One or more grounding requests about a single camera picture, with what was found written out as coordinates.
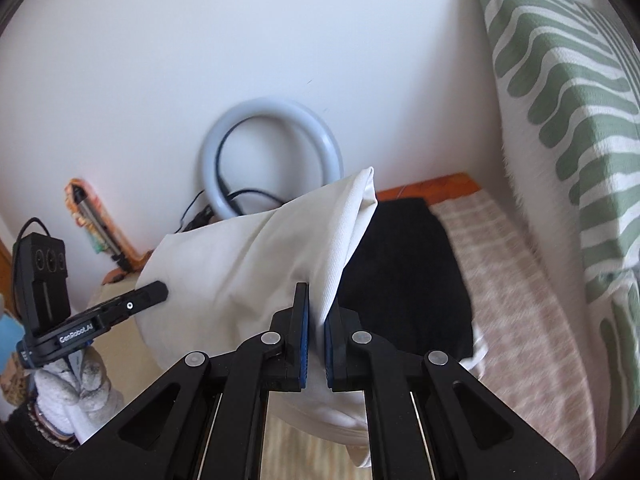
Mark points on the white camisole top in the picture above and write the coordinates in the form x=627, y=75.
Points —
x=240, y=270

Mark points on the light blue chair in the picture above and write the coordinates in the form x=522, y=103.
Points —
x=10, y=340

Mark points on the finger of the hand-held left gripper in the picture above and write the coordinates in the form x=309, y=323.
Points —
x=140, y=300

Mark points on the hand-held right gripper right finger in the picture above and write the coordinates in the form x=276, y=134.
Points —
x=330, y=355

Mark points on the person's left hand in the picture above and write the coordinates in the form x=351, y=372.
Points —
x=75, y=395

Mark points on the yellow striped sheet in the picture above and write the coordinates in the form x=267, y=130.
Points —
x=127, y=355

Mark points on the green striped white pillow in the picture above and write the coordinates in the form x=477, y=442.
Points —
x=575, y=110

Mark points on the pink checked bed sheet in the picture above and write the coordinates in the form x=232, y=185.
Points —
x=515, y=310

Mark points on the black folded garment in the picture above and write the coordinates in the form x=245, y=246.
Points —
x=410, y=280

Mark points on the person's left forearm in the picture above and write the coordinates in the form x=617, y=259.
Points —
x=22, y=425

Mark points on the orange bed frame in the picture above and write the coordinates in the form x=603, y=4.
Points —
x=440, y=185

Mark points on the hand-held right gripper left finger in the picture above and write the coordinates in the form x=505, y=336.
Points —
x=302, y=340

